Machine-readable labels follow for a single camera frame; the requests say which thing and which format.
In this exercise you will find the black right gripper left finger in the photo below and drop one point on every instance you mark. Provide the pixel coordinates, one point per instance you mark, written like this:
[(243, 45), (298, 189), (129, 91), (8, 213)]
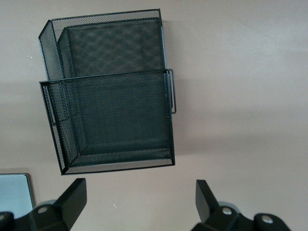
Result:
[(65, 207)]

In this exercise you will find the silver laptop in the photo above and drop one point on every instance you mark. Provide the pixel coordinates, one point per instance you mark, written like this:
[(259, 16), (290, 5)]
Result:
[(14, 192)]

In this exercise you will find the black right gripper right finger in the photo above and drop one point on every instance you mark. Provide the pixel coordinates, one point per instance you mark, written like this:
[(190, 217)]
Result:
[(209, 211)]

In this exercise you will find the black mesh two-tier organizer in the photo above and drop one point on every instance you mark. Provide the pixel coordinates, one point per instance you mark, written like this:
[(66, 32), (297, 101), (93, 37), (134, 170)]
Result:
[(115, 120)]

